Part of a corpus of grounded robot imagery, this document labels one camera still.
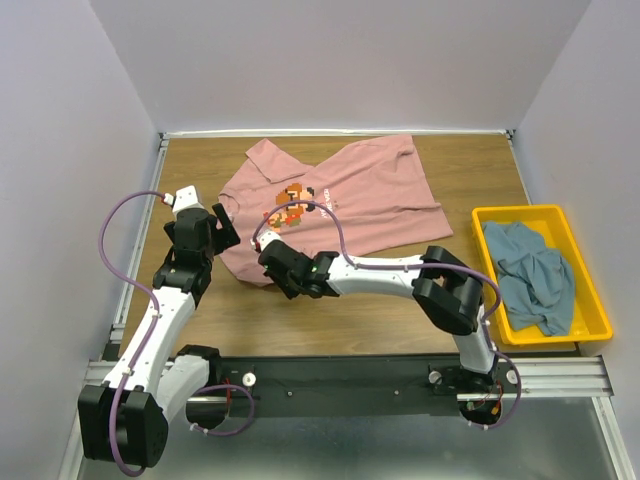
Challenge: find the pink t shirt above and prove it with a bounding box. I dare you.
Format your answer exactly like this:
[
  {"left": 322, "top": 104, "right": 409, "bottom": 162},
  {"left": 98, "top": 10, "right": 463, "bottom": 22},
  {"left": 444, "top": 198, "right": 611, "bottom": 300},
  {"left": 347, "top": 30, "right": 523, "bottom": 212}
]
[{"left": 219, "top": 135, "right": 453, "bottom": 286}]

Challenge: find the blue t shirt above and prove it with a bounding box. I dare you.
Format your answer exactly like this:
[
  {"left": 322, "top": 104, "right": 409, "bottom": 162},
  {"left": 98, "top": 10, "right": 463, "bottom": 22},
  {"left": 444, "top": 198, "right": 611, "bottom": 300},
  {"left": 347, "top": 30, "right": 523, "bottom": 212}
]
[{"left": 482, "top": 221, "right": 576, "bottom": 337}]

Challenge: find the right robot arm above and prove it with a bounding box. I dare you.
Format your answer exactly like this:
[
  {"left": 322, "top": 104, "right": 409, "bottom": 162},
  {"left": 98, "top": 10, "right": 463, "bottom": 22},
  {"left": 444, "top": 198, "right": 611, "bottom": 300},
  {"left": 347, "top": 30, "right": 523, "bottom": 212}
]
[{"left": 257, "top": 239, "right": 497, "bottom": 392}]

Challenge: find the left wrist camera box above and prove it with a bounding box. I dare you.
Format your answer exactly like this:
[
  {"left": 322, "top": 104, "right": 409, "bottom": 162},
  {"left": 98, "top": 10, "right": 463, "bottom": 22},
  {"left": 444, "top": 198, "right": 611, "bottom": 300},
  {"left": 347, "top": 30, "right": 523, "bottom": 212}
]
[{"left": 165, "top": 185, "right": 204, "bottom": 216}]

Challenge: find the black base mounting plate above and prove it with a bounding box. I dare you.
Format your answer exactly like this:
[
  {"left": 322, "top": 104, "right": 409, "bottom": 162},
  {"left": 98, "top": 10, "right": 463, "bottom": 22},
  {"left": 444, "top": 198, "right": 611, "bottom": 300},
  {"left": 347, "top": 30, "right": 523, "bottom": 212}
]
[{"left": 186, "top": 354, "right": 521, "bottom": 428}]

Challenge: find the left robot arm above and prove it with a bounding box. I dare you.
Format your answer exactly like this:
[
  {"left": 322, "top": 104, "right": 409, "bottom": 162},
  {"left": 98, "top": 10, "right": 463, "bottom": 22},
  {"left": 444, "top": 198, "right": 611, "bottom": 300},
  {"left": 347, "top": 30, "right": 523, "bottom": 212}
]
[{"left": 77, "top": 204, "right": 240, "bottom": 477}]

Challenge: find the yellow plastic bin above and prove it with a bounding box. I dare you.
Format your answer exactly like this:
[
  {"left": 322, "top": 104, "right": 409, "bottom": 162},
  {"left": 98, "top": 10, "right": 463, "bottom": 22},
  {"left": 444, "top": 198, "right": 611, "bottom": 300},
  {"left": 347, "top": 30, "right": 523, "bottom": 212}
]
[{"left": 471, "top": 205, "right": 613, "bottom": 347}]

